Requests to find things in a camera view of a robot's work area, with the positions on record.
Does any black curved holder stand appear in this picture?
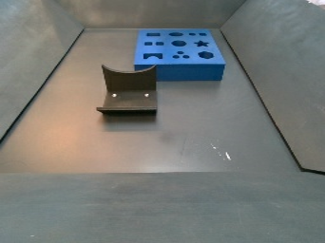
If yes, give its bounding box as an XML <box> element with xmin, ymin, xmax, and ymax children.
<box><xmin>96</xmin><ymin>65</ymin><xmax>157</xmax><ymax>114</ymax></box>

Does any blue shape sorter block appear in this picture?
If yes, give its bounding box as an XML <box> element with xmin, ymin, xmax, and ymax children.
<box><xmin>133</xmin><ymin>28</ymin><xmax>225</xmax><ymax>81</ymax></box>

